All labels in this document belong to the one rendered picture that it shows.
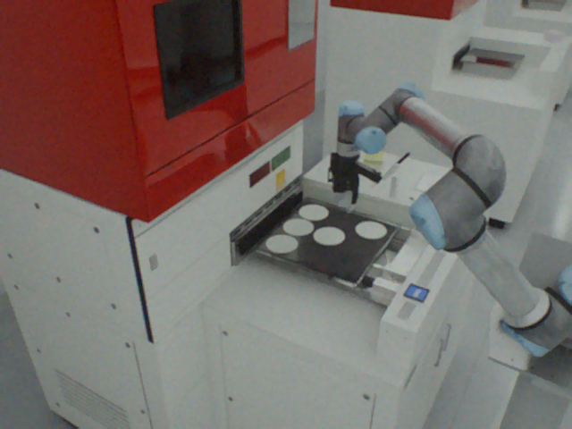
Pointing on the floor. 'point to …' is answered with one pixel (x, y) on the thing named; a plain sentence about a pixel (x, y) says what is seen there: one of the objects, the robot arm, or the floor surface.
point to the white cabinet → (322, 377)
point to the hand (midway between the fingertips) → (350, 208)
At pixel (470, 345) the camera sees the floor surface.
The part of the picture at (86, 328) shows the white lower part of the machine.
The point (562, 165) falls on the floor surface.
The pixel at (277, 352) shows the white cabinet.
